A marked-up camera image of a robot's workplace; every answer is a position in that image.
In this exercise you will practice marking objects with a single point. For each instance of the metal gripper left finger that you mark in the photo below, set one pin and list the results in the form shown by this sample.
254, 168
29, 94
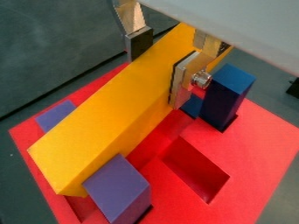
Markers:
136, 32

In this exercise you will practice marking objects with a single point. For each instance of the purple U-shaped block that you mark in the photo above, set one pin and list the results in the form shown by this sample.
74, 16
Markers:
116, 189

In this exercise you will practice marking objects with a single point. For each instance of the dark blue U-shaped block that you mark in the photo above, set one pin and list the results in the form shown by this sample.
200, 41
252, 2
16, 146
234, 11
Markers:
217, 107

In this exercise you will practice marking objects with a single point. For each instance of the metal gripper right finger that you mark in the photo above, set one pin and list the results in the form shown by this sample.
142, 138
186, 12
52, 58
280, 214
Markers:
190, 70

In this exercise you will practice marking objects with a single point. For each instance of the red slotted base board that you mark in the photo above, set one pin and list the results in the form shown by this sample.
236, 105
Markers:
210, 177

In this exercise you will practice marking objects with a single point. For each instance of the black angular block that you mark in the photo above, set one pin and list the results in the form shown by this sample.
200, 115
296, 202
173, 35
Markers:
293, 88

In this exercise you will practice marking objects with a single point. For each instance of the yellow rectangular bar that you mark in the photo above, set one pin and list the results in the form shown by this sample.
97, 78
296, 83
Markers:
141, 85

